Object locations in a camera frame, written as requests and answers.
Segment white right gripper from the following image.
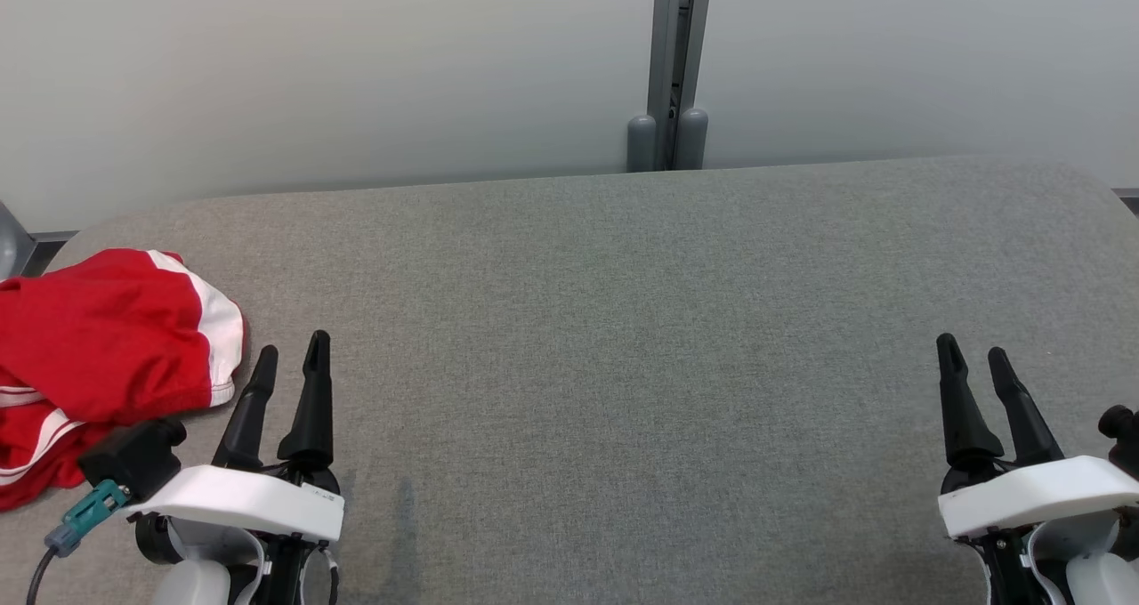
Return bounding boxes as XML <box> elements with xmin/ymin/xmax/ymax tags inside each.
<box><xmin>936</xmin><ymin>334</ymin><xmax>1139</xmax><ymax>539</ymax></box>

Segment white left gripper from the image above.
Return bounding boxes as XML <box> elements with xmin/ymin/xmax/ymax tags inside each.
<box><xmin>125</xmin><ymin>330</ymin><xmax>345</xmax><ymax>544</ymax></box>

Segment red shorts with white stripes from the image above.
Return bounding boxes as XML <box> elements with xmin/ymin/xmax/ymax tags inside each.
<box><xmin>0</xmin><ymin>248</ymin><xmax>246</xmax><ymax>426</ymax></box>

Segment left cable with teal connector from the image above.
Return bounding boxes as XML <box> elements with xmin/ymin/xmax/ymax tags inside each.
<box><xmin>27</xmin><ymin>479</ymin><xmax>133</xmax><ymax>605</ymax></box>

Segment grey metal partition post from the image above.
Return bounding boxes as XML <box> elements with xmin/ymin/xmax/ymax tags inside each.
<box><xmin>647</xmin><ymin>0</ymin><xmax>715</xmax><ymax>172</ymax></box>
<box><xmin>0</xmin><ymin>201</ymin><xmax>36</xmax><ymax>279</ymax></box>

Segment grey cylindrical post foot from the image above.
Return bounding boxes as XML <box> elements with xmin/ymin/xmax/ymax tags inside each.
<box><xmin>674</xmin><ymin>107</ymin><xmax>709</xmax><ymax>171</ymax></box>

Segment grey wall post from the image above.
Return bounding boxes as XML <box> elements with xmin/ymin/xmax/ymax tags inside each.
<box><xmin>627</xmin><ymin>114</ymin><xmax>658</xmax><ymax>173</ymax></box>

